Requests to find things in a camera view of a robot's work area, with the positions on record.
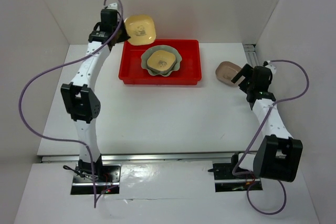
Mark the aluminium rail right side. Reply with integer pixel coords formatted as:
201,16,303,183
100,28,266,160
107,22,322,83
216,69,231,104
243,44,263,67

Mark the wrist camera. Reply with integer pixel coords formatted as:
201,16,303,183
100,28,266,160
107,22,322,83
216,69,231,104
104,2,119,12
262,60,277,74

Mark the large green scalloped bowl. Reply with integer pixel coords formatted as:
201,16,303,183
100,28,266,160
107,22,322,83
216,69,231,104
141,45,182,77

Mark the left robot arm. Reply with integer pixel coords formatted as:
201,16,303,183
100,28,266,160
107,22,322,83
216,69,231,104
60,7,129,182

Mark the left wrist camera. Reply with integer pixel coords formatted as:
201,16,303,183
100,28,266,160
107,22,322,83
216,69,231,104
104,2,119,12

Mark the red plastic bin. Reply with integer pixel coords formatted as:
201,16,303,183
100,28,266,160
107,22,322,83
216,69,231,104
119,39,202,86

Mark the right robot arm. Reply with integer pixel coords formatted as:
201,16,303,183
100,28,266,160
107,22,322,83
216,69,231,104
229,61,303,182

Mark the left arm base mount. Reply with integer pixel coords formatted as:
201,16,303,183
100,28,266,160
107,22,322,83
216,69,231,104
63,164,121,195

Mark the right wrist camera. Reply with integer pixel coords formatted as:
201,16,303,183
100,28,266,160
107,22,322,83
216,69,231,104
262,60,277,74

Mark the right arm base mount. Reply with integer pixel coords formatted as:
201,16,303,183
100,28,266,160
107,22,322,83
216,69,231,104
208,163,263,193

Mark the aluminium rail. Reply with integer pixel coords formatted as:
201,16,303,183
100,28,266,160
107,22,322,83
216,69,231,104
40,150,258,163
243,44,263,67

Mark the yellow square plate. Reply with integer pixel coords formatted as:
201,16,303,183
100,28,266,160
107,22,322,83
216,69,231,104
146,50,176,74
124,15,156,46

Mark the aluminium rail front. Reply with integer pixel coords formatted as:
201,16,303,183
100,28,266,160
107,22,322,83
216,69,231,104
40,150,258,163

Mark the brown square plate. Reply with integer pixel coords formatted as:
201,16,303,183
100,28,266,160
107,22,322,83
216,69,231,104
215,61,242,87

